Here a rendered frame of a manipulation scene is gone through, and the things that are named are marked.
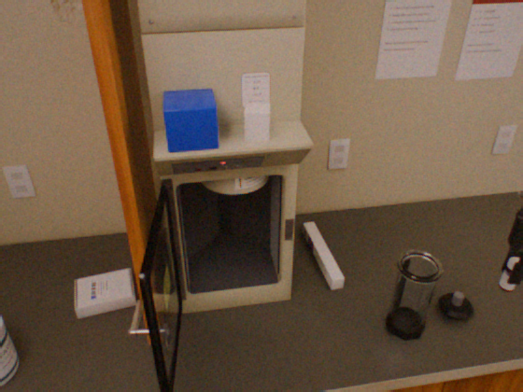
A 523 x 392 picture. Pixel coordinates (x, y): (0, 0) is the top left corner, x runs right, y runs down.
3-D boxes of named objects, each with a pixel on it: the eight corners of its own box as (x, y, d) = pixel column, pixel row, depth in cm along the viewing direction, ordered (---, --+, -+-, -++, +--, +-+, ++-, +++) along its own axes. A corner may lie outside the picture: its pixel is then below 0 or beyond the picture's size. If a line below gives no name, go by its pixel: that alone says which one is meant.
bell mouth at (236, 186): (198, 161, 128) (196, 143, 125) (261, 156, 130) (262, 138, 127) (203, 198, 113) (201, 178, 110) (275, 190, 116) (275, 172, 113)
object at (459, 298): (431, 301, 136) (435, 285, 132) (460, 297, 137) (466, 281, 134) (445, 326, 129) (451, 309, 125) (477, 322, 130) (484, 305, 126)
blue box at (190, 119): (167, 131, 100) (162, 91, 95) (214, 127, 102) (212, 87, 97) (168, 153, 92) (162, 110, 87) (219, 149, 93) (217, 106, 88)
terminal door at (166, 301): (181, 305, 128) (165, 181, 106) (167, 413, 102) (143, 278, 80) (178, 305, 128) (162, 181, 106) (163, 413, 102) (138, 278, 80)
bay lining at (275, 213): (184, 236, 148) (173, 135, 129) (265, 228, 152) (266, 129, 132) (187, 293, 128) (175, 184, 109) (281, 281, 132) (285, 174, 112)
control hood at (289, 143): (158, 170, 106) (152, 130, 100) (299, 158, 111) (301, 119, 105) (158, 199, 96) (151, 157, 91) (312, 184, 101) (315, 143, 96)
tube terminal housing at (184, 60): (176, 255, 152) (144, 5, 110) (274, 244, 157) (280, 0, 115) (177, 315, 132) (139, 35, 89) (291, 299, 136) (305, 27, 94)
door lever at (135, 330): (162, 304, 102) (161, 296, 101) (155, 341, 94) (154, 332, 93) (136, 305, 102) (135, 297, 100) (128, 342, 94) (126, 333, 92)
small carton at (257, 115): (246, 129, 101) (246, 103, 98) (269, 129, 101) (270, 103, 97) (244, 140, 97) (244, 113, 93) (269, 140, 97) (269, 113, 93)
